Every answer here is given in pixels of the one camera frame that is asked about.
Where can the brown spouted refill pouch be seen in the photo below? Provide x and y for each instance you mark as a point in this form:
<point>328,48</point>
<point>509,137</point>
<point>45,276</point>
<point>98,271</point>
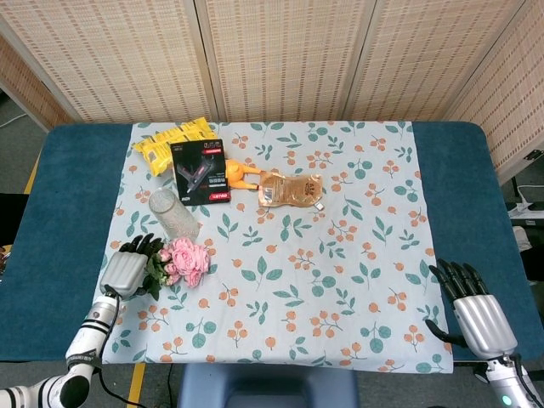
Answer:
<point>289,190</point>

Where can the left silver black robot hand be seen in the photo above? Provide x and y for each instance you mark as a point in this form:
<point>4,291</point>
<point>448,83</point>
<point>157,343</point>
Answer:
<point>123,268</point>

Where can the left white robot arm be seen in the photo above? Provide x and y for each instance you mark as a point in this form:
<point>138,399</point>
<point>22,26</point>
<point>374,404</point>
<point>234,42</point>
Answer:
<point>64,361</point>

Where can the blue table mat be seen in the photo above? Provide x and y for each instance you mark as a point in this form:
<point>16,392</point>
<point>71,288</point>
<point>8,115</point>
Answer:
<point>272,238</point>

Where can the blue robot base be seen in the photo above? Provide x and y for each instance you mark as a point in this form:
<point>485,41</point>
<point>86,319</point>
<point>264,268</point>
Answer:
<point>267,386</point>

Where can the pink artificial flower bouquet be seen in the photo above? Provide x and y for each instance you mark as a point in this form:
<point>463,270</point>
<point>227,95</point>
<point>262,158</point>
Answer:
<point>180,265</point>

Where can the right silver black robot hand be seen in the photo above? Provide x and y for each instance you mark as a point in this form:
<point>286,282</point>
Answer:
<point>478,310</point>

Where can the floral print tablecloth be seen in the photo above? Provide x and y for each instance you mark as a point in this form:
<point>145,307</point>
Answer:
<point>280,251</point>

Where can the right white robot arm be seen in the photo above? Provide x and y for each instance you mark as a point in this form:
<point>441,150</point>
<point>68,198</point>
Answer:
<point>508,380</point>

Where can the black glue gun box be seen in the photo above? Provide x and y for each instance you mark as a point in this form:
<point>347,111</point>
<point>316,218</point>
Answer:
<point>200,172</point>

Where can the clear glass cup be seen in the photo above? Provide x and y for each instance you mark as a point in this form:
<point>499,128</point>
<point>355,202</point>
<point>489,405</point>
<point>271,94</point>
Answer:
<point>173,215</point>

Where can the orange rubber chicken toy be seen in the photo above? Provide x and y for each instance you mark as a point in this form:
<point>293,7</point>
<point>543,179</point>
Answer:
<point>242,175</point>

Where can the bamboo folding screen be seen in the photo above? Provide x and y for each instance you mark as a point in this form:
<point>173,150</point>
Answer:
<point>272,59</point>

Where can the yellow snack bag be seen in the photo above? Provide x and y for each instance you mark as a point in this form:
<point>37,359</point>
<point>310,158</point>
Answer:
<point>172,146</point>

